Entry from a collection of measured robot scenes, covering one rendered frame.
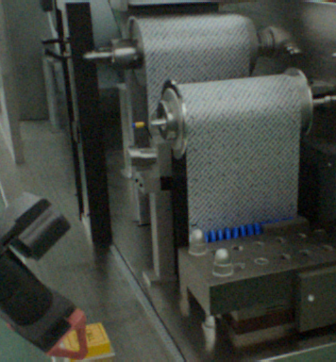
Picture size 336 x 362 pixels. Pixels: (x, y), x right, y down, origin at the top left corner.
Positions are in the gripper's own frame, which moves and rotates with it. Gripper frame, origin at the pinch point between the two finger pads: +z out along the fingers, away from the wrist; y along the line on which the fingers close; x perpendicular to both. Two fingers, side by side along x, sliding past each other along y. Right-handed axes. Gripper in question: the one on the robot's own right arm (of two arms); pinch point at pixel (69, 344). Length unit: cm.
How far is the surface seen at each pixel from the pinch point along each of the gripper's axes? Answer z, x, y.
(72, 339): 15.8, -3.1, 17.6
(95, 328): 18.2, -7.3, 17.6
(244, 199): 20, -45, 12
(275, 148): 15, -54, 10
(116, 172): 49, -57, 91
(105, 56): -4, -52, 47
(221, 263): 14.6, -27.2, 1.1
